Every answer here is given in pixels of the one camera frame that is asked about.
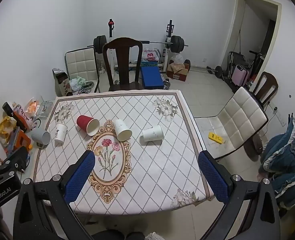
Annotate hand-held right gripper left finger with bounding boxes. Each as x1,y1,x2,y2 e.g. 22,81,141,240
13,151,95,240

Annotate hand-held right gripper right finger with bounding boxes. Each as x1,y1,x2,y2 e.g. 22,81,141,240
198,150,281,240

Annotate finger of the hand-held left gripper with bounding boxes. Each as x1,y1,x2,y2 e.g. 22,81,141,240
1,146,29,174

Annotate grey mug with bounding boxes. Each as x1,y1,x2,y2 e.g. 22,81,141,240
31,128,51,150

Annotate white cup with black print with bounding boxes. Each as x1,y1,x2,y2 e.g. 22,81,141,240
54,123,68,145

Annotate red paper cup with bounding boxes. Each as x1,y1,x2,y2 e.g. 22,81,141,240
77,115,100,136

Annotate plain white paper cup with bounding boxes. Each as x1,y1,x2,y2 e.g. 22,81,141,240
113,119,132,141

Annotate white speckled paper cup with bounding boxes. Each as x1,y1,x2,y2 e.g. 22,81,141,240
140,125,164,143

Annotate orange box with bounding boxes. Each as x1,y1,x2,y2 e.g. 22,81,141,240
5,127,33,155

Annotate yellow plastic bag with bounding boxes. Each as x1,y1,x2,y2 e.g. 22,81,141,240
0,116,17,143

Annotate red snack packet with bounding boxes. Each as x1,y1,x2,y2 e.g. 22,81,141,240
12,104,34,133

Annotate yellow tool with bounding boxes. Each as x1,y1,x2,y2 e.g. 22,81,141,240
208,132,225,144

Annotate black device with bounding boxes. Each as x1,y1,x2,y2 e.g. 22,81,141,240
2,102,15,117

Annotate orange snack packet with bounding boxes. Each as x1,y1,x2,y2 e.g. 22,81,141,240
25,97,40,115

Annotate clear glass ashtray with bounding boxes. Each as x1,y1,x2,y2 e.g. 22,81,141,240
36,95,53,119

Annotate floral diamond pattern tablecloth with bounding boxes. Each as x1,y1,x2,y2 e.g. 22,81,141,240
32,90,215,215

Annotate white padded chair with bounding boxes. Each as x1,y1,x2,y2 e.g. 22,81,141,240
194,86,269,162
65,48,101,93

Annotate blue denim clothing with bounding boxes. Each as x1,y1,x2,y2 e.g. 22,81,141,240
260,114,295,209

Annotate brown carton box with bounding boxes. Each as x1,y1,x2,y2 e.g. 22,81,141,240
52,68,74,97

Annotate metal bowls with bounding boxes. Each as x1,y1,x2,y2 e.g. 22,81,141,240
79,81,96,94

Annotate green plastic bag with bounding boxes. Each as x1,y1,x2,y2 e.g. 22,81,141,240
69,76,85,92

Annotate pink suitcase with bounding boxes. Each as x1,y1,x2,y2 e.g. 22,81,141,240
231,64,249,87

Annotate black dumbbell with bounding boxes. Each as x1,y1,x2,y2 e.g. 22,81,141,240
207,66,223,79

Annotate cardboard box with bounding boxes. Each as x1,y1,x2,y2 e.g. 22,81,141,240
166,62,190,82

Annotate dark wooden chair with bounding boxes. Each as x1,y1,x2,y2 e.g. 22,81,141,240
103,37,144,92
251,71,279,108

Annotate blue bench pad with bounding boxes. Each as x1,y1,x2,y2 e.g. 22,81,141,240
140,66,164,90

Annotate folded metal cart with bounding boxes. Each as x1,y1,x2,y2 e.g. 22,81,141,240
227,51,245,80

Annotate black scooter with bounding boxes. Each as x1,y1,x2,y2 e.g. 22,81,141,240
248,50,265,80

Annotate white bag with red print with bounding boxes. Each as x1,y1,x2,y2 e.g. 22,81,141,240
141,48,160,63

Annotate black barbell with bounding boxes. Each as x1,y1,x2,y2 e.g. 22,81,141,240
87,35,189,55

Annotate mop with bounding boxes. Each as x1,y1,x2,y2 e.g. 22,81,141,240
238,29,244,55

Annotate white weight bench rack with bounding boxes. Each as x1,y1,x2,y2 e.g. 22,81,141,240
107,19,175,74

